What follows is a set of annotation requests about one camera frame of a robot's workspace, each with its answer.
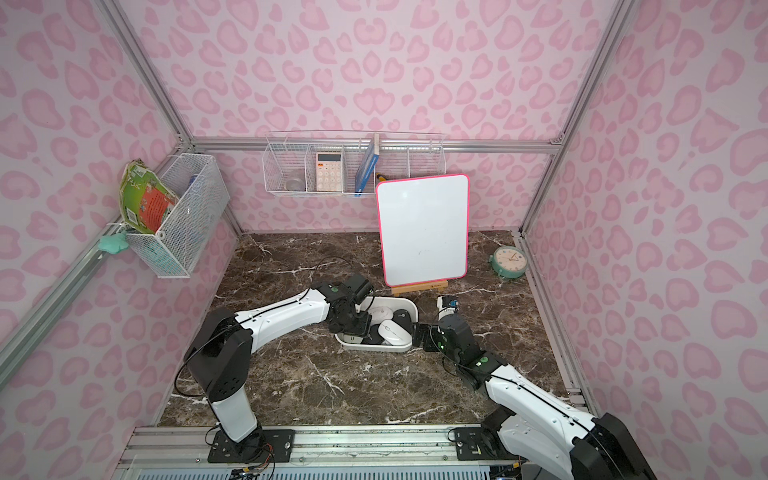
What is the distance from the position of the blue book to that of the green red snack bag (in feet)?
1.72

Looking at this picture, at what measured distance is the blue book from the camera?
0.87 m

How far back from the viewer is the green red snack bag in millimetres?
686
